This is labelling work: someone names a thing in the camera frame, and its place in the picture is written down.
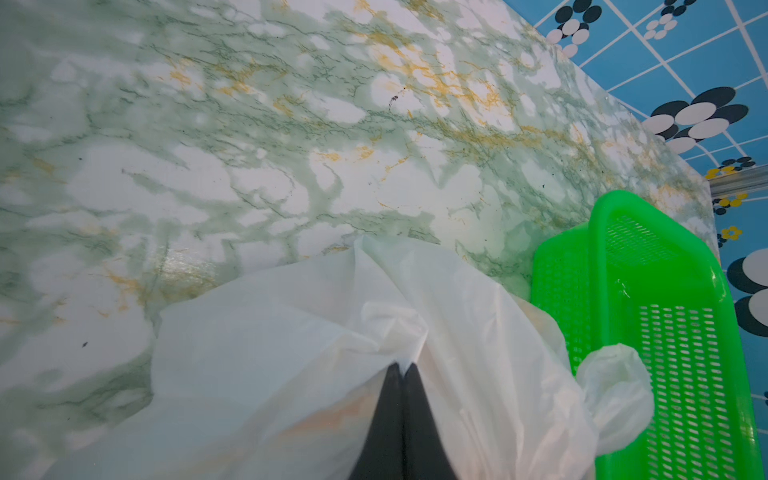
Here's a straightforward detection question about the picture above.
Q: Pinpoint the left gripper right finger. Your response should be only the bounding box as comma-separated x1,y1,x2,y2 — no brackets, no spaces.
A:
403,364,457,480

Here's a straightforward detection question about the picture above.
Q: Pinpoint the green plastic basket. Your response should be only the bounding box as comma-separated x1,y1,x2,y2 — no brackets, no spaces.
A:
531,191,763,479

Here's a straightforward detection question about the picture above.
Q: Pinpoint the right aluminium corner post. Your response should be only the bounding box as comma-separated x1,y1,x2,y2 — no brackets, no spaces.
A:
709,168,767,198

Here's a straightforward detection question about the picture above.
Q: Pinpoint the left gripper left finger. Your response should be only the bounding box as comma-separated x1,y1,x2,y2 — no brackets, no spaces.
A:
349,363,404,480

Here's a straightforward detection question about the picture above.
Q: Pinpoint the white plastic bag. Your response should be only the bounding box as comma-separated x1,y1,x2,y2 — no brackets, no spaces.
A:
48,237,654,479

